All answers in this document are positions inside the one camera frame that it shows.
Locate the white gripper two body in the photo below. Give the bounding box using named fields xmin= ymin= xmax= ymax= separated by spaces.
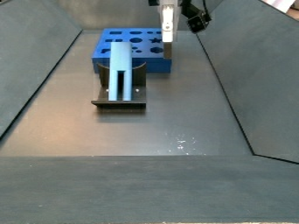
xmin=158 ymin=0 xmax=183 ymax=7

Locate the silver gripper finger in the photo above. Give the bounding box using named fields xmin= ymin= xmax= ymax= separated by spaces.
xmin=162 ymin=4 xmax=175 ymax=60

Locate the light blue square-circle object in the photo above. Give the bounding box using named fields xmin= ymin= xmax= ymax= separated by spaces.
xmin=108 ymin=42 xmax=132 ymax=101

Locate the black curved fixture stand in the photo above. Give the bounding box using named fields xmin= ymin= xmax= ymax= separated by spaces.
xmin=91 ymin=63 xmax=146 ymax=109

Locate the blue foam shape-sorter block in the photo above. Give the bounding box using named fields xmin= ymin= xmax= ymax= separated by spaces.
xmin=91 ymin=28 xmax=172 ymax=73

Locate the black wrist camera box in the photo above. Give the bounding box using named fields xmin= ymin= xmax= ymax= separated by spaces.
xmin=180 ymin=0 xmax=211 ymax=33

